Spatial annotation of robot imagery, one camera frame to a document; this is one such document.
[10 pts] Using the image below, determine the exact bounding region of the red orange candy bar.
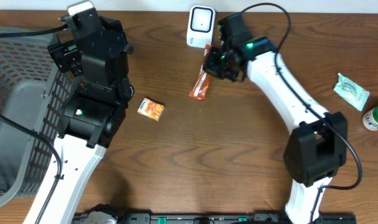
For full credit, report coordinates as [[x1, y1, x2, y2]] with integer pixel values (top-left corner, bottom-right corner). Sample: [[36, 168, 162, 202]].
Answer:
[[189, 45, 212, 100]]

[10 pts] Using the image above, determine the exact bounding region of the orange snack packet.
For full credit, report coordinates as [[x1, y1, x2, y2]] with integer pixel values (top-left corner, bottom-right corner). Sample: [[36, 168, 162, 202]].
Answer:
[[138, 98, 164, 121]]

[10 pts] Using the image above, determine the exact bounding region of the teal wet wipes pack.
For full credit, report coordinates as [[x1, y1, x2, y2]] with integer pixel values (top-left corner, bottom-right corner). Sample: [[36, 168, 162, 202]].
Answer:
[[333, 73, 370, 111]]

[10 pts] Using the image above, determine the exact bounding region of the green lid white jar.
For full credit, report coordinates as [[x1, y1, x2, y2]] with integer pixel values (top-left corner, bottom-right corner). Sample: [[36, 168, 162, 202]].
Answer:
[[362, 106, 378, 131]]

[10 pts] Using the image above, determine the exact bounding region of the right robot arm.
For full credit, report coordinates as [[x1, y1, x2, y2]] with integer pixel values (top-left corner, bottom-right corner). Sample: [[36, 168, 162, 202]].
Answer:
[[204, 13, 356, 223]]

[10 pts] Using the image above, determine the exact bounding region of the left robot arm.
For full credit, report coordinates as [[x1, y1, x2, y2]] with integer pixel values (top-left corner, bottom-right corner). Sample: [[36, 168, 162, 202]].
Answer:
[[25, 1, 135, 223]]

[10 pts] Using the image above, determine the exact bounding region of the white barcode scanner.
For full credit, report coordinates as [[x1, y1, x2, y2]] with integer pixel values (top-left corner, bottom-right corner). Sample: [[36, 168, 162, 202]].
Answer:
[[186, 5, 216, 49]]

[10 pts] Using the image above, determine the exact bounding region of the grey plastic basket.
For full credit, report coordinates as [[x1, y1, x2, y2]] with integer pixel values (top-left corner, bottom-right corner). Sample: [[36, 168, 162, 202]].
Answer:
[[0, 26, 77, 211]]

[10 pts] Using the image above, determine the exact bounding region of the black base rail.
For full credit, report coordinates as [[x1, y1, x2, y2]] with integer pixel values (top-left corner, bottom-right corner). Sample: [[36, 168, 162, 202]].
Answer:
[[72, 203, 357, 224]]

